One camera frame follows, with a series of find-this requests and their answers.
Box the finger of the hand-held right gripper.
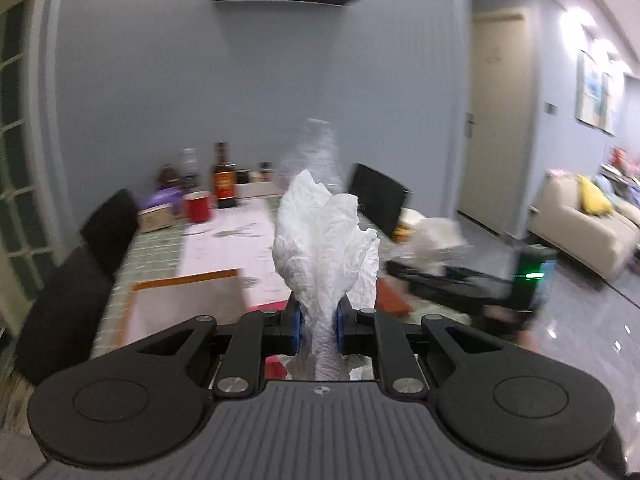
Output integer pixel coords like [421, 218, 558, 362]
[387, 258, 512, 312]

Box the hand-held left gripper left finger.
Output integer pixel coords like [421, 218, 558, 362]
[134, 299, 303, 399]

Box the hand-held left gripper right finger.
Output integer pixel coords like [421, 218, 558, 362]
[335, 297, 517, 399]

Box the white tissue paper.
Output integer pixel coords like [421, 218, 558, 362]
[273, 169, 382, 382]

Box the orange rimmed white tray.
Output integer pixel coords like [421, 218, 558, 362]
[119, 268, 414, 352]

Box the person's right hand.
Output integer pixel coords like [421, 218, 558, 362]
[481, 305, 541, 353]

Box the beige sofa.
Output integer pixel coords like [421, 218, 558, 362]
[529, 174, 640, 283]

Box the yellow pillow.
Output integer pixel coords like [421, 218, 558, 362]
[577, 175, 614, 217]

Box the white paper sheet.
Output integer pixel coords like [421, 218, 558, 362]
[178, 207, 292, 307]

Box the black chair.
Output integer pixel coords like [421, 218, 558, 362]
[79, 188, 141, 282]
[347, 163, 412, 239]
[14, 246, 117, 387]

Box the beige wooden door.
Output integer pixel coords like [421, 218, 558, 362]
[459, 7, 532, 237]

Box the red mug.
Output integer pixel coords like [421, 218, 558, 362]
[183, 191, 212, 224]

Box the brown liquor bottle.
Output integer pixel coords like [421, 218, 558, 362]
[212, 142, 238, 210]

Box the green checkered tablecloth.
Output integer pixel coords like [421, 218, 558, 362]
[91, 194, 402, 362]

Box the clear plastic bag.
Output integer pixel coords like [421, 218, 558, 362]
[279, 118, 342, 197]

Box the small beige radio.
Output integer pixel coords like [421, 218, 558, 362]
[137, 204, 174, 234]

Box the purple pouch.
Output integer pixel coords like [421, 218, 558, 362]
[144, 187, 184, 211]

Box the clear water bottle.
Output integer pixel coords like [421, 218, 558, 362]
[180, 148, 200, 194]

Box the white door with green glass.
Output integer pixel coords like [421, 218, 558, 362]
[0, 0, 36, 333]

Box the framed wall picture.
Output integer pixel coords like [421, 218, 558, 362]
[574, 49, 619, 137]

